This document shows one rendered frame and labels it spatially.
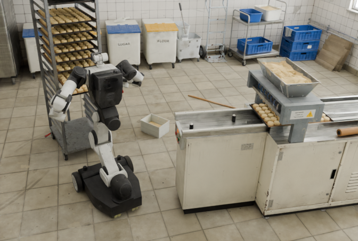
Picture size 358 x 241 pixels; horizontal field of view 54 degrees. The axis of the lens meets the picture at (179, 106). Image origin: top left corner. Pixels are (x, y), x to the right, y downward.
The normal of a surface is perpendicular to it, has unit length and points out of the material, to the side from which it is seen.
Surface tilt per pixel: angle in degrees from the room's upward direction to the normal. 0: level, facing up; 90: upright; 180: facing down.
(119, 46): 92
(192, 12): 90
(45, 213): 0
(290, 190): 90
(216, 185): 90
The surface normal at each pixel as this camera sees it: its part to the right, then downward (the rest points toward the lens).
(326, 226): 0.04, -0.88
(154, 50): 0.19, 0.50
